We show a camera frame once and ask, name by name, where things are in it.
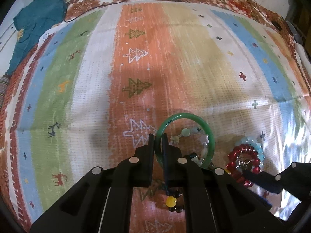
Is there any red bead bracelet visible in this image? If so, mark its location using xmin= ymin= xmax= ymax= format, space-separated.
xmin=225 ymin=143 xmax=262 ymax=188

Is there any dark bead bracelet yellow bead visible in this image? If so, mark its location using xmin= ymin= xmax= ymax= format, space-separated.
xmin=163 ymin=185 xmax=185 ymax=213

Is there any green jade bangle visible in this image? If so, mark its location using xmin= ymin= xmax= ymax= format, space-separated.
xmin=155 ymin=113 xmax=215 ymax=169

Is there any pale stone bead bracelet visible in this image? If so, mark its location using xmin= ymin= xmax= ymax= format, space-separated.
xmin=170 ymin=126 xmax=211 ymax=167

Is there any light blue bead bracelet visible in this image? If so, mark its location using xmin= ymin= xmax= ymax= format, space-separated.
xmin=234 ymin=136 xmax=266 ymax=168

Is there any white foam mattress edge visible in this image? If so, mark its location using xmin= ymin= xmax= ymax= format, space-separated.
xmin=295 ymin=43 xmax=311 ymax=76

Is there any teal garment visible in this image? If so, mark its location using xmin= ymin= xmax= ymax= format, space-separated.
xmin=5 ymin=0 xmax=67 ymax=76

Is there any striped colourful cloth mat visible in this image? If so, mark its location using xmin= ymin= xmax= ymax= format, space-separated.
xmin=4 ymin=0 xmax=309 ymax=233

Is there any striped grey pillow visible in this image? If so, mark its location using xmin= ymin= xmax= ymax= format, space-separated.
xmin=0 ymin=74 xmax=10 ymax=108

